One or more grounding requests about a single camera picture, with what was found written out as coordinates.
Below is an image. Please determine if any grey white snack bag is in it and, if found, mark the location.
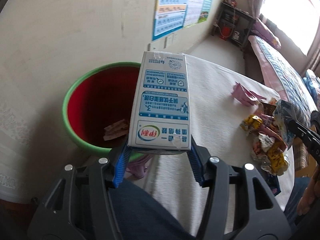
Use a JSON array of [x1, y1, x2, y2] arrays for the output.
[[273, 100, 296, 149]]

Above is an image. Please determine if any yellow snack wrapper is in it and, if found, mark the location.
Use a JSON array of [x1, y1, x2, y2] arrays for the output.
[[240, 114, 290, 176]]

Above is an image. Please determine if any white blue milk carton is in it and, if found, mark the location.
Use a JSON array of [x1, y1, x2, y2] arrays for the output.
[[128, 51, 191, 151]]

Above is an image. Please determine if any pink wrapper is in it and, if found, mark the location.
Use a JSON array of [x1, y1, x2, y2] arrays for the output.
[[231, 82, 266, 106]]

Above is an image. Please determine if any brown chocolate wrapper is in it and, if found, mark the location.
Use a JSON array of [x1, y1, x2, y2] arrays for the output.
[[261, 102, 276, 116]]

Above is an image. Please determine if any green red trash bin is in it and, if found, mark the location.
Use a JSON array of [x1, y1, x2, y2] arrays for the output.
[[62, 62, 140, 157]]

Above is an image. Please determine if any person's right hand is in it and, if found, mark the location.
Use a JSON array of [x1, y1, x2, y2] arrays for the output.
[[297, 165, 319, 216]]

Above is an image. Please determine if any wooden chair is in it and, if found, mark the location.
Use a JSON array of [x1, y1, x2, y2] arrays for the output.
[[292, 137, 317, 178]]

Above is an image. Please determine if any bed with plaid quilt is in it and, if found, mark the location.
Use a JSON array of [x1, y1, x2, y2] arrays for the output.
[[248, 35, 317, 127]]

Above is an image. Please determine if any dark blue wrapper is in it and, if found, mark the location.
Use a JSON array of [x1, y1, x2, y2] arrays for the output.
[[265, 173, 281, 196]]

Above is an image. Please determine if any white towel table cover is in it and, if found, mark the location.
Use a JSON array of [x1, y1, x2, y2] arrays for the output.
[[145, 55, 279, 235]]

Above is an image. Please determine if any person's blue jeans leg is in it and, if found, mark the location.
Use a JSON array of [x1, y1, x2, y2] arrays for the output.
[[110, 180, 195, 240]]

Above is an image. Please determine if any purple pillow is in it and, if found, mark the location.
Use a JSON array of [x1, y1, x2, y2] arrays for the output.
[[251, 18, 281, 50]]

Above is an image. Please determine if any red bucket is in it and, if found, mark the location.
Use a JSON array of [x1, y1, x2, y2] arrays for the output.
[[220, 25, 232, 40]]

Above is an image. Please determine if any dark metal shelf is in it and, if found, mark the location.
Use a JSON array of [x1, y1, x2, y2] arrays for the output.
[[211, 2, 256, 51]]

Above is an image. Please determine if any white wall switch plate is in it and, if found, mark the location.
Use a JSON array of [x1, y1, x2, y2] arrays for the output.
[[147, 41, 160, 51]]

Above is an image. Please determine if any white wall socket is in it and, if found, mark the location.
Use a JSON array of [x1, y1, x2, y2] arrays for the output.
[[164, 33, 175, 49]]

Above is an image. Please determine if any green multiplication wall poster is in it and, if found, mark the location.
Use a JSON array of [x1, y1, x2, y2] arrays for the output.
[[198, 0, 213, 23]]

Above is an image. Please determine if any white table wall poster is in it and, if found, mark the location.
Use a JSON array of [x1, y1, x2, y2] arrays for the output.
[[183, 0, 204, 28]]

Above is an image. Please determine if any pinyin alphabet wall poster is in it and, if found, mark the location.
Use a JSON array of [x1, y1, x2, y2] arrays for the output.
[[152, 0, 188, 41]]

